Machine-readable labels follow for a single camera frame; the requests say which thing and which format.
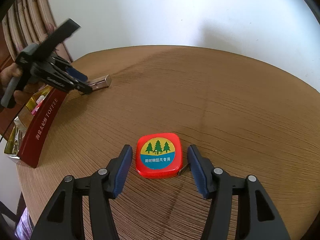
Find silver metal case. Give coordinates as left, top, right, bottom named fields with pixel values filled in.
left=86, top=75, right=112, bottom=91

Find red round tape measure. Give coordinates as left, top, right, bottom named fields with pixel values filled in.
left=136, top=133, right=184, bottom=179

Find pink eraser block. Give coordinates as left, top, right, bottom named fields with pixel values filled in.
left=31, top=95, right=46, bottom=116

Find silver metal tongs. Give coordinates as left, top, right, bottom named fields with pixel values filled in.
left=12, top=127, right=23, bottom=155

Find person left hand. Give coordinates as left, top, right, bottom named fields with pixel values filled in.
left=0, top=62, right=48, bottom=106

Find beige patterned curtain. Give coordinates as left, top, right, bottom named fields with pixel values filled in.
left=1, top=0, right=57, bottom=59

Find red gold toffee tin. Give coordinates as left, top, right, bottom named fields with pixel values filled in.
left=4, top=86, right=67, bottom=168

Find purple cloth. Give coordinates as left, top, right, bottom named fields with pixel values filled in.
left=15, top=208, right=34, bottom=240

